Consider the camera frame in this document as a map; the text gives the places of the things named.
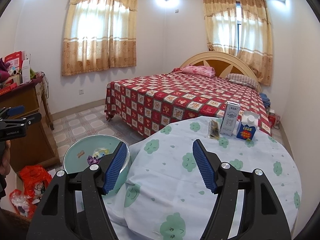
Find yellow snack wrappers pile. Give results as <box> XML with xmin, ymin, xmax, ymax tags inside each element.
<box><xmin>87</xmin><ymin>148</ymin><xmax>110</xmax><ymax>165</ymax></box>

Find person's left hand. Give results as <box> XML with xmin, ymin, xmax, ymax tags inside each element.
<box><xmin>0</xmin><ymin>140</ymin><xmax>11</xmax><ymax>176</ymax></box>

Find brown wooden cabinet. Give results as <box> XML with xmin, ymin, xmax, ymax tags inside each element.
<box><xmin>1</xmin><ymin>75</ymin><xmax>61</xmax><ymax>173</ymax></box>

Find red bag on floor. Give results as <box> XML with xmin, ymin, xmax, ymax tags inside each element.
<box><xmin>9</xmin><ymin>165</ymin><xmax>52</xmax><ymax>219</ymax></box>

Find red boxes on cabinet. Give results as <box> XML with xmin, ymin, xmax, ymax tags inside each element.
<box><xmin>1</xmin><ymin>51</ymin><xmax>37</xmax><ymax>95</ymax></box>

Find teal metal basin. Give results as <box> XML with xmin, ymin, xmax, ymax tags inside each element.
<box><xmin>63</xmin><ymin>134</ymin><xmax>130</xmax><ymax>196</ymax></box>

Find blue small milk carton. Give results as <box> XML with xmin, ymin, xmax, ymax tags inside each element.
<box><xmin>236</xmin><ymin>111</ymin><xmax>259</xmax><ymax>140</ymax></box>

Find small dark sachet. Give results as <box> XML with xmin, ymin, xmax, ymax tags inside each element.
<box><xmin>208</xmin><ymin>120</ymin><xmax>220</xmax><ymax>140</ymax></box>

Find cloud print tablecloth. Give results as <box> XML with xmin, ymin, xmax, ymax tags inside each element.
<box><xmin>104</xmin><ymin>117</ymin><xmax>302</xmax><ymax>239</ymax></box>

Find white tall milk carton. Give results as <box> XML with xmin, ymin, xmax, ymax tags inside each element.
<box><xmin>220</xmin><ymin>101</ymin><xmax>240</xmax><ymax>136</ymax></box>

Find red patterned bed cover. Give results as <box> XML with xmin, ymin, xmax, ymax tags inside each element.
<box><xmin>105</xmin><ymin>71</ymin><xmax>271</xmax><ymax>138</ymax></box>

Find left beige curtain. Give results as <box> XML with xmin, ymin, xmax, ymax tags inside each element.
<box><xmin>61</xmin><ymin>0</ymin><xmax>138</xmax><ymax>76</ymax></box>

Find beige curtain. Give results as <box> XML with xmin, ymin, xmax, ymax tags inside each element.
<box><xmin>61</xmin><ymin>0</ymin><xmax>138</xmax><ymax>76</ymax></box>
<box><xmin>202</xmin><ymin>0</ymin><xmax>274</xmax><ymax>87</ymax></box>

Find striped pillow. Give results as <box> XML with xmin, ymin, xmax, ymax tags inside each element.
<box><xmin>226</xmin><ymin>73</ymin><xmax>258</xmax><ymax>90</ymax></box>

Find pink pillow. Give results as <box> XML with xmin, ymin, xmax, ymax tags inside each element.
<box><xmin>181</xmin><ymin>66</ymin><xmax>215</xmax><ymax>78</ymax></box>

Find cream wooden headboard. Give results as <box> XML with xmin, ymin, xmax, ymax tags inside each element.
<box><xmin>180</xmin><ymin>51</ymin><xmax>262</xmax><ymax>93</ymax></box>

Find right beige curtain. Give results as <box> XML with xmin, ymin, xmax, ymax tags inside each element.
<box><xmin>202</xmin><ymin>0</ymin><xmax>274</xmax><ymax>87</ymax></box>

